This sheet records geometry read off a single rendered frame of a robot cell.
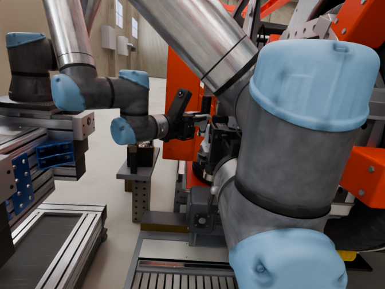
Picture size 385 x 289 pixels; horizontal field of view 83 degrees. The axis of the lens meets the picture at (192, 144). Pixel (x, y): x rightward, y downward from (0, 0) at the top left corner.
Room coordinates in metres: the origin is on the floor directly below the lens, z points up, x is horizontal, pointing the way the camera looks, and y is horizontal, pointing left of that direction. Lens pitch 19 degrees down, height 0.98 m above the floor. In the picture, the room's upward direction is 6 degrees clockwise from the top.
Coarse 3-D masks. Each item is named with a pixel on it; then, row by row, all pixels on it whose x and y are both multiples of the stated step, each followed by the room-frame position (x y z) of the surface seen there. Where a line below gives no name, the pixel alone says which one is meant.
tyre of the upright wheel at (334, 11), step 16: (384, 48) 0.46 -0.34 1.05; (384, 64) 0.44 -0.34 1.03; (384, 80) 0.43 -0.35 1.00; (384, 144) 0.38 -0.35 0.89; (352, 208) 0.39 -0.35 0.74; (368, 208) 0.36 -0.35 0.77; (336, 224) 0.42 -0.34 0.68; (352, 224) 0.38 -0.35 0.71; (368, 224) 0.35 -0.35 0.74; (384, 224) 0.33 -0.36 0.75; (336, 240) 0.40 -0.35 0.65; (352, 240) 0.37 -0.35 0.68; (368, 240) 0.35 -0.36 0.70; (384, 240) 0.35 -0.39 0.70
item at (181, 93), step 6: (180, 90) 0.70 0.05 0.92; (186, 90) 0.69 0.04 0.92; (180, 96) 0.68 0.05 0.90; (186, 96) 0.68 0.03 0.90; (174, 102) 0.69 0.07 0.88; (180, 102) 0.67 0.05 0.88; (186, 102) 0.68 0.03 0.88; (174, 108) 0.67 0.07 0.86; (180, 108) 0.66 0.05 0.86; (168, 114) 0.67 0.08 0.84; (174, 114) 0.66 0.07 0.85; (180, 114) 0.67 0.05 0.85; (174, 120) 0.65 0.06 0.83
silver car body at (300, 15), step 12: (240, 0) 2.88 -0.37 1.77; (252, 0) 2.00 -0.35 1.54; (300, 0) 1.08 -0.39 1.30; (312, 0) 0.92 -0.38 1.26; (240, 12) 2.98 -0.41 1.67; (252, 12) 1.95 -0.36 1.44; (300, 12) 1.05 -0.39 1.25; (240, 24) 3.42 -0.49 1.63; (252, 24) 1.91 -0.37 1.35; (264, 24) 3.36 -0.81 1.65; (276, 24) 3.35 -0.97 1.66; (300, 24) 0.97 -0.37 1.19; (252, 36) 1.94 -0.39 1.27; (264, 36) 2.12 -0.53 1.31
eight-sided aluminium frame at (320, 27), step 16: (320, 16) 0.55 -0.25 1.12; (288, 32) 0.71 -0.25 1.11; (304, 32) 0.62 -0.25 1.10; (320, 32) 0.53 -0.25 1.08; (384, 96) 0.38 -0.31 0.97; (384, 112) 0.37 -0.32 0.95; (368, 128) 0.38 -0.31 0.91; (368, 144) 0.37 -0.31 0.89; (336, 192) 0.39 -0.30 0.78; (336, 208) 0.37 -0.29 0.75
